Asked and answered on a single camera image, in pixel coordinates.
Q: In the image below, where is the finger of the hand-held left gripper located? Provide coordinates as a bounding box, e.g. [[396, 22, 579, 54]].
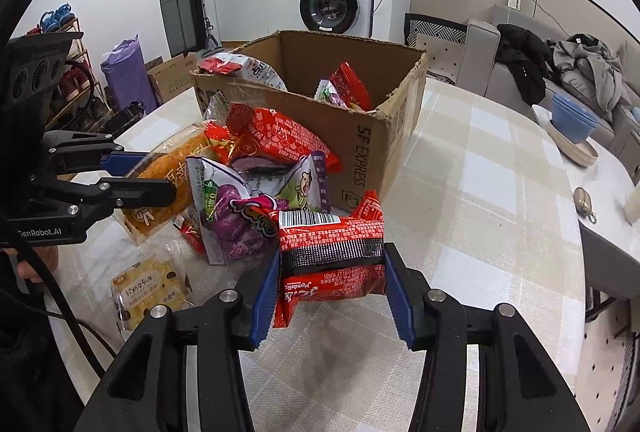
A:
[[50, 177, 177, 215], [42, 129, 151, 173]]

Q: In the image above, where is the cream cup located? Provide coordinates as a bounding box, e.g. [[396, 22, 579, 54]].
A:
[[627, 184, 640, 227]]

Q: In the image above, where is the beige plate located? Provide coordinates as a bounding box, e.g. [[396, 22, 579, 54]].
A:
[[547, 122, 599, 167]]

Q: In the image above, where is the small red candy packet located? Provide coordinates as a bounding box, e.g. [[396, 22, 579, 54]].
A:
[[174, 212, 208, 257]]

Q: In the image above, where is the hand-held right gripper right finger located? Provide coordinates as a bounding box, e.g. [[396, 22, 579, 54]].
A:
[[382, 242, 591, 432]]

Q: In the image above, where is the blue bowl stack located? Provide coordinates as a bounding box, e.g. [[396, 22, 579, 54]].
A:
[[550, 92, 600, 143]]

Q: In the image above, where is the purple plastic bag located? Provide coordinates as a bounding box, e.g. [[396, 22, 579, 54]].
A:
[[101, 36, 158, 115]]

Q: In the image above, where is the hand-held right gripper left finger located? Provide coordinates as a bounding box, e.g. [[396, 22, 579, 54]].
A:
[[75, 244, 283, 432]]

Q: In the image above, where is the clear biscuit packet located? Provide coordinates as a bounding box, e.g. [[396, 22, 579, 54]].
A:
[[111, 254, 193, 330]]

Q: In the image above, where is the white marble side table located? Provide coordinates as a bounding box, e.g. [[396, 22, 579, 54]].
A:
[[531, 104, 640, 273]]

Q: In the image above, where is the clear red-trimmed packet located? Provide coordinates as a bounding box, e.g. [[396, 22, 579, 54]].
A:
[[202, 92, 236, 163]]

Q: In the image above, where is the white snack packet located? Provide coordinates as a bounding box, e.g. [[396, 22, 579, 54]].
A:
[[197, 52, 287, 91]]

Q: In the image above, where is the orange bread packet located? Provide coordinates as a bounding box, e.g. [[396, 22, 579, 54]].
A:
[[122, 132, 211, 245]]

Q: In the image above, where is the black white patterned cushion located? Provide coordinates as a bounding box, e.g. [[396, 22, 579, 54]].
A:
[[404, 13, 471, 85]]

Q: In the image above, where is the purple grape snack packet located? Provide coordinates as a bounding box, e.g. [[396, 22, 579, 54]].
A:
[[187, 157, 281, 265]]

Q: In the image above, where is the stick mop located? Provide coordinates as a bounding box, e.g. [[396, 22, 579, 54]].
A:
[[202, 0, 223, 52]]

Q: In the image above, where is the white perforated panel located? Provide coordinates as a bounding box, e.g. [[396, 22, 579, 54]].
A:
[[582, 307, 640, 432]]

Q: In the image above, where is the red patterned snack packet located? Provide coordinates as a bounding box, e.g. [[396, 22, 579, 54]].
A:
[[220, 104, 343, 175]]

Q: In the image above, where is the white kitchen base cabinet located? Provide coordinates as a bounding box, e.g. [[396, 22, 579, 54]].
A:
[[212, 0, 301, 50]]

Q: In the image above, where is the grey clothes pile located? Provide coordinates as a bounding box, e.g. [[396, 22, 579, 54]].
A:
[[547, 33, 632, 113]]

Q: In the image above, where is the black jacket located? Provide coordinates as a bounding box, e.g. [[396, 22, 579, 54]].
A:
[[496, 24, 553, 105]]

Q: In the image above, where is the small green-print cardboard box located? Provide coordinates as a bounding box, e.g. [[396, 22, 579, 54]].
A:
[[146, 53, 198, 105]]

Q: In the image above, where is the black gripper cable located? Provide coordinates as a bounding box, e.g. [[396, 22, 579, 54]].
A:
[[15, 232, 121, 365]]

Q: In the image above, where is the metal tea infuser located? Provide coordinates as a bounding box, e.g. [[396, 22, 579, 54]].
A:
[[573, 187, 598, 223]]

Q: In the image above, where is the person's left hand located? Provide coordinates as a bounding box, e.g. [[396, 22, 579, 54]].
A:
[[2, 244, 61, 283]]

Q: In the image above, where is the brown cardboard box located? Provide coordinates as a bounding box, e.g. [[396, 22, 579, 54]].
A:
[[190, 30, 430, 215]]

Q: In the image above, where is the cartoon print snack packet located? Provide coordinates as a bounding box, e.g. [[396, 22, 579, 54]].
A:
[[277, 152, 333, 213]]

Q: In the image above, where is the red cookie packet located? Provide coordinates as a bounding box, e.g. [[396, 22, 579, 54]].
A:
[[272, 191, 387, 329]]

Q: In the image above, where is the wooden shoe rack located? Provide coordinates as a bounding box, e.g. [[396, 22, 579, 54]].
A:
[[30, 16, 113, 133]]

